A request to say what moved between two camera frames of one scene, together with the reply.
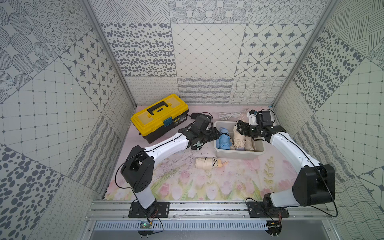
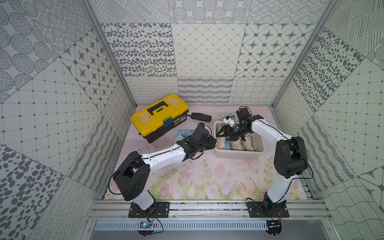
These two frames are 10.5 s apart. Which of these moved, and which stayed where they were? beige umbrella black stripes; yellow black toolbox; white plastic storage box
Moved: beige umbrella black stripes
Stayed: yellow black toolbox; white plastic storage box
